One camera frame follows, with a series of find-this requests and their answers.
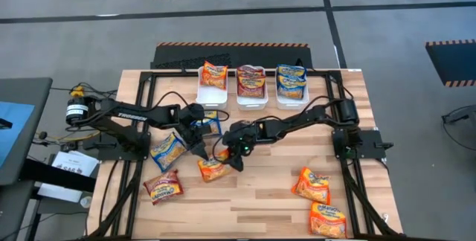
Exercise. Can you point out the black metal table frame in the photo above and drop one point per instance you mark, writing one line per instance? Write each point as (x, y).
(171, 73)

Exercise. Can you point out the dark red Maruchan ramen pack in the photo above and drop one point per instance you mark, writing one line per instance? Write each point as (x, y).
(163, 188)
(252, 86)
(250, 70)

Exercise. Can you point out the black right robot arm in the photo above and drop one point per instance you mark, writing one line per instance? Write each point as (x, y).
(297, 120)

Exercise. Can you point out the black hazard-striped floor mat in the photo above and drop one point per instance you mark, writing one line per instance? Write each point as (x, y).
(230, 57)
(455, 62)

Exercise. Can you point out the white paper sheet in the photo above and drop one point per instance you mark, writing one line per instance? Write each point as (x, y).
(76, 163)

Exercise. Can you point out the small clear round cup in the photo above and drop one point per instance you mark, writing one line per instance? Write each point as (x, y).
(86, 202)

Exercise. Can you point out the orange Maruchan ramen pack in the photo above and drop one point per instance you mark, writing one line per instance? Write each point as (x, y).
(327, 221)
(213, 75)
(311, 187)
(213, 170)

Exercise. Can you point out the small black desk object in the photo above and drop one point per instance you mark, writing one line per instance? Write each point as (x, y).
(4, 123)

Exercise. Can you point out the small white clip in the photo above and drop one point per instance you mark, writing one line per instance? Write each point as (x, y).
(386, 217)

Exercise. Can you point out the yellow power plug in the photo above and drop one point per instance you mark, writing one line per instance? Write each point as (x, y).
(77, 91)

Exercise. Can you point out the blue Maruchan ramen pack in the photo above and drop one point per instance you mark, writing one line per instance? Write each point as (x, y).
(291, 70)
(212, 127)
(291, 88)
(167, 151)

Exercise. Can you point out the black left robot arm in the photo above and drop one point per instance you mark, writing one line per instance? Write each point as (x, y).
(130, 115)

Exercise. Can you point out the black desk support bar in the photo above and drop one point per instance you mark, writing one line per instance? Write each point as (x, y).
(56, 176)

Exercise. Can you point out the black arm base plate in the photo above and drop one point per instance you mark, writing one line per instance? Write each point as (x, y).
(111, 154)
(373, 144)

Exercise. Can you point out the white plastic bin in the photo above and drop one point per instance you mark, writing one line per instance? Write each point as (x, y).
(212, 99)
(292, 104)
(252, 103)

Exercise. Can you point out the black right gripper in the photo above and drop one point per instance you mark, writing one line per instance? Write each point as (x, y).
(241, 133)

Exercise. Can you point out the dark grey side desk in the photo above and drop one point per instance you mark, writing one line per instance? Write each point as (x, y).
(26, 90)

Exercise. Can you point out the small black round knob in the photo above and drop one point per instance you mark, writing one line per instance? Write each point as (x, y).
(42, 135)

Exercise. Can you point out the blue desk panel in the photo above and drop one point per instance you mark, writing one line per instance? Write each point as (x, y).
(15, 137)

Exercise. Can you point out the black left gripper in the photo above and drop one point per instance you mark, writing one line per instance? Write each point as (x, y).
(191, 125)

